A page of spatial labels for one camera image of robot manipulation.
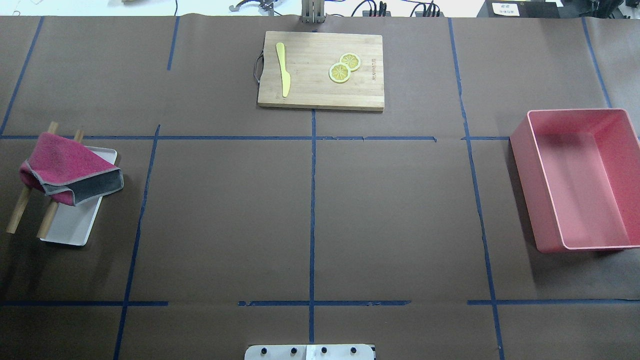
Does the pink grey cleaning cloth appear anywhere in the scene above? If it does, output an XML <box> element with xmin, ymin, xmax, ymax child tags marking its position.
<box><xmin>19</xmin><ymin>132</ymin><xmax>124</xmax><ymax>207</ymax></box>

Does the yellow plastic knife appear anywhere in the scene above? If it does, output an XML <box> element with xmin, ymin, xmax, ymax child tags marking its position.
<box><xmin>275</xmin><ymin>42</ymin><xmax>291</xmax><ymax>98</ymax></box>

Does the bamboo cutting board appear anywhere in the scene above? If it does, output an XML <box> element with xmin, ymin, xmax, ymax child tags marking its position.
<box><xmin>257</xmin><ymin>30</ymin><xmax>386</xmax><ymax>112</ymax></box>

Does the lemon slice back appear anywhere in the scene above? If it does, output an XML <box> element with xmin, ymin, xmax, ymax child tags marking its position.
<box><xmin>339</xmin><ymin>52</ymin><xmax>362</xmax><ymax>72</ymax></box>

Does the white mounting plate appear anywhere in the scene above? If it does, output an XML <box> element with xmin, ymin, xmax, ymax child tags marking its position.
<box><xmin>244</xmin><ymin>343</ymin><xmax>377</xmax><ymax>360</ymax></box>

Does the white rectangular tray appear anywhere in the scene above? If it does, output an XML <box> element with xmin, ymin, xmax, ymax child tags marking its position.
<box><xmin>39</xmin><ymin>146</ymin><xmax>118</xmax><ymax>246</ymax></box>

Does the pink plastic bin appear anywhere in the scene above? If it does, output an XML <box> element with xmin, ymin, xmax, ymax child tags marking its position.
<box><xmin>509</xmin><ymin>108</ymin><xmax>640</xmax><ymax>253</ymax></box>

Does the aluminium frame post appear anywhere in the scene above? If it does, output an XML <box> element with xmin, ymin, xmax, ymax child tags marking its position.
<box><xmin>301</xmin><ymin>0</ymin><xmax>326</xmax><ymax>24</ymax></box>

